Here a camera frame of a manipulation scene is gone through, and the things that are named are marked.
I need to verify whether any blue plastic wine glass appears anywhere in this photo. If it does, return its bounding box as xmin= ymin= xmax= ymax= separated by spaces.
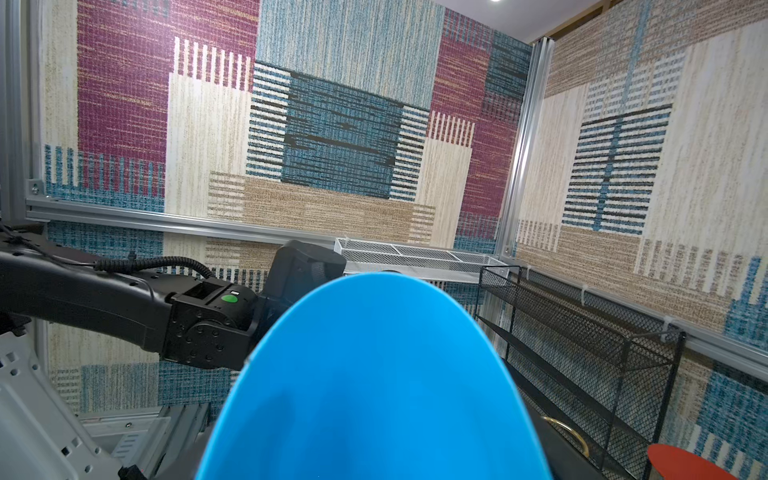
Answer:
xmin=197 ymin=273 xmax=551 ymax=479

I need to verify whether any red plastic wine glass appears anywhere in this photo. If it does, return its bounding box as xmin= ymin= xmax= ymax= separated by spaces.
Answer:
xmin=647 ymin=444 xmax=736 ymax=480

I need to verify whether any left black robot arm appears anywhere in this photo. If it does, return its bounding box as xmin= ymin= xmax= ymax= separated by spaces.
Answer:
xmin=1 ymin=226 xmax=347 ymax=370

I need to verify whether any black mesh shelf rack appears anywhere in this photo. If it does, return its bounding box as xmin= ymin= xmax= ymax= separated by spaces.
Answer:
xmin=474 ymin=265 xmax=686 ymax=479

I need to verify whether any white wire mesh basket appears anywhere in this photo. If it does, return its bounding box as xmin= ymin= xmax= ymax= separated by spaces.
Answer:
xmin=334 ymin=238 xmax=510 ymax=284

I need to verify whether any gold wire wine glass rack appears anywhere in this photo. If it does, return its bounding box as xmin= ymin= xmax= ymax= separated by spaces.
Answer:
xmin=541 ymin=416 xmax=590 ymax=458

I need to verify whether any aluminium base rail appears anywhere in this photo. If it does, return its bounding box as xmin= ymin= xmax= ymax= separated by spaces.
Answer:
xmin=1 ymin=332 xmax=209 ymax=479

